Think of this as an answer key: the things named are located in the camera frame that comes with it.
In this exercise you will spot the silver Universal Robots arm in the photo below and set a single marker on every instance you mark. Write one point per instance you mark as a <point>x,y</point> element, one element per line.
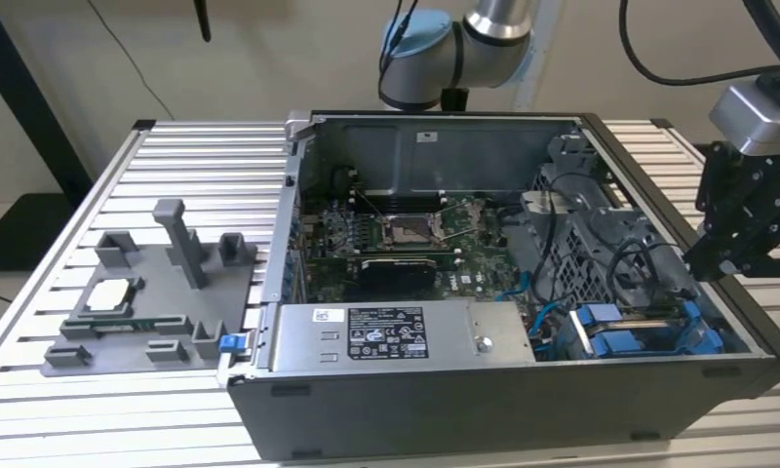
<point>430,68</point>

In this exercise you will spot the grey metal disk bay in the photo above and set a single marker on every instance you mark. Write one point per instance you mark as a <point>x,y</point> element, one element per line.
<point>586,263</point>

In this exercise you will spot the black RAM slot bank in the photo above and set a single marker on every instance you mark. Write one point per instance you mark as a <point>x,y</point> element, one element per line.
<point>397,199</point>

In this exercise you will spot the green motherboard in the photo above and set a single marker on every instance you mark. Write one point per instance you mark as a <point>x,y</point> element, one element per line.
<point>475,234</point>

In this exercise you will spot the CPU socket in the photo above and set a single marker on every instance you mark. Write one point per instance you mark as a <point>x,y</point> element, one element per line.
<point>406,231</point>

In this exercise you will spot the thin metal locking lever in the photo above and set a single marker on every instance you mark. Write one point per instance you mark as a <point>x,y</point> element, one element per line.
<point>371,202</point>

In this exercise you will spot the black open PC case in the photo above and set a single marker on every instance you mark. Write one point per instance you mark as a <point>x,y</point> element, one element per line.
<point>430,414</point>

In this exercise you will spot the silver power supply unit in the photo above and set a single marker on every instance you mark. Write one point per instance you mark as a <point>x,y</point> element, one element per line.
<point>299,341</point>

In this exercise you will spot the blue case latch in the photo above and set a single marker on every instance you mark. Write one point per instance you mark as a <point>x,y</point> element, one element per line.
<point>231,342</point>

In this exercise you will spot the grey parts rack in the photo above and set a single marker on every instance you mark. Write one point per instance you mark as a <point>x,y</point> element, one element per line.
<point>163,292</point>

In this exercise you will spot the black hanging rod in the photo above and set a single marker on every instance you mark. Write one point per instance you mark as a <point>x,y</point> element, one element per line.
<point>203,19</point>

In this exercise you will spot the green RAM stick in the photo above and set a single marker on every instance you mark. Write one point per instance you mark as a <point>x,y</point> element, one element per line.
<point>146,323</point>

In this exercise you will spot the silver CPU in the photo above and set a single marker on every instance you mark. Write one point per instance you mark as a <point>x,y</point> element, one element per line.
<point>110,296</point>

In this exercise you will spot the black monitor stand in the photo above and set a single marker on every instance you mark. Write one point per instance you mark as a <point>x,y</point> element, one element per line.
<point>31,97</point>

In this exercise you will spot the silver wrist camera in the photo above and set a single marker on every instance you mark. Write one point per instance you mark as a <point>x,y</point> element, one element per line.
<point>747,114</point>

